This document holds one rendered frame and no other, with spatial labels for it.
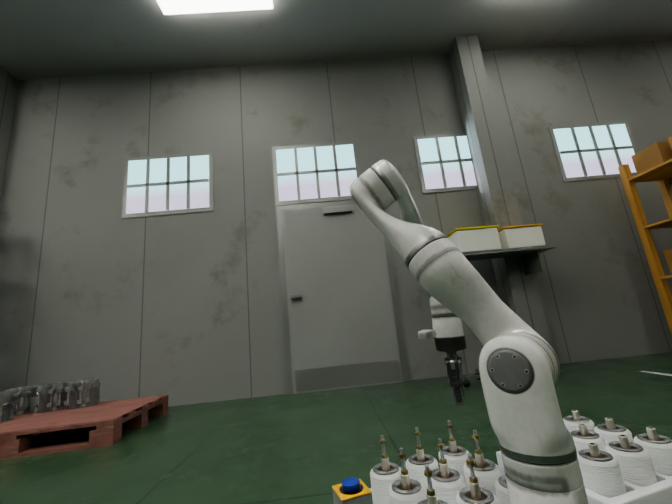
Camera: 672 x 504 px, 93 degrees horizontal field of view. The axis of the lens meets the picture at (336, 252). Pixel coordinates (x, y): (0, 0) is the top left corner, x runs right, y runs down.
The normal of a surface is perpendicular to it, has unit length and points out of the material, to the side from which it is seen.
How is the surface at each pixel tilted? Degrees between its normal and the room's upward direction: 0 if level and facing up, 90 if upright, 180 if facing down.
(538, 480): 90
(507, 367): 92
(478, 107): 90
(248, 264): 90
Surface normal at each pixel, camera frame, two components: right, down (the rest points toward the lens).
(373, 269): 0.03, -0.22
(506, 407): -0.75, -0.04
